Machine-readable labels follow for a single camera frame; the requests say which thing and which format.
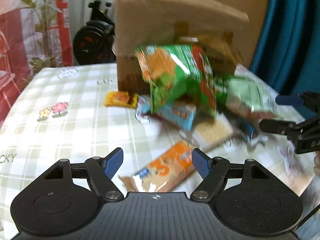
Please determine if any green corn chip bag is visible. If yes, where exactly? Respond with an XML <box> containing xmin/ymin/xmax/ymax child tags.
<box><xmin>135</xmin><ymin>44</ymin><xmax>216</xmax><ymax>117</ymax></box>

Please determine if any blue curtain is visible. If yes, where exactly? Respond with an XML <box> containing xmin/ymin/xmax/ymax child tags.
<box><xmin>250</xmin><ymin>0</ymin><xmax>319</xmax><ymax>95</ymax></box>

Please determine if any tan cracker pack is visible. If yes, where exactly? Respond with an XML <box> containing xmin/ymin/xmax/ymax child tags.
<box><xmin>180</xmin><ymin>113</ymin><xmax>235</xmax><ymax>152</ymax></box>

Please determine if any black exercise bike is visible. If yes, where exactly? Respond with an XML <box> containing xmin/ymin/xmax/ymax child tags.
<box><xmin>73</xmin><ymin>0</ymin><xmax>116</xmax><ymax>65</ymax></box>

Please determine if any pale green snack bag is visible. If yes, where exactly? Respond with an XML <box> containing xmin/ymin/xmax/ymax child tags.
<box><xmin>213</xmin><ymin>74</ymin><xmax>278</xmax><ymax>120</ymax></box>

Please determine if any brown cardboard box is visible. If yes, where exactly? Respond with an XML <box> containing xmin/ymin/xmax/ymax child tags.
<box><xmin>113</xmin><ymin>0</ymin><xmax>249</xmax><ymax>94</ymax></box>

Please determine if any red printed backdrop cloth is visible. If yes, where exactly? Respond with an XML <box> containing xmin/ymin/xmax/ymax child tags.
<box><xmin>1</xmin><ymin>0</ymin><xmax>73</xmax><ymax>121</ymax></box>

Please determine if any person right hand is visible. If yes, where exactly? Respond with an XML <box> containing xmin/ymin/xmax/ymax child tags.
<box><xmin>313</xmin><ymin>151</ymin><xmax>320</xmax><ymax>177</ymax></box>

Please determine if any orange number three cracker pack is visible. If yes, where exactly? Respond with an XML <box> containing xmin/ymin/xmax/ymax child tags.
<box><xmin>119</xmin><ymin>140</ymin><xmax>195</xmax><ymax>192</ymax></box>

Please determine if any blue snack packet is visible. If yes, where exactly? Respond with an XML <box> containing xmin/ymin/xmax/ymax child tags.
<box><xmin>136</xmin><ymin>95</ymin><xmax>197</xmax><ymax>131</ymax></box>

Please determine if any yellow orange snack packet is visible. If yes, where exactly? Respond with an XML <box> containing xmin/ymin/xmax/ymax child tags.
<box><xmin>104</xmin><ymin>91</ymin><xmax>139</xmax><ymax>108</ymax></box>

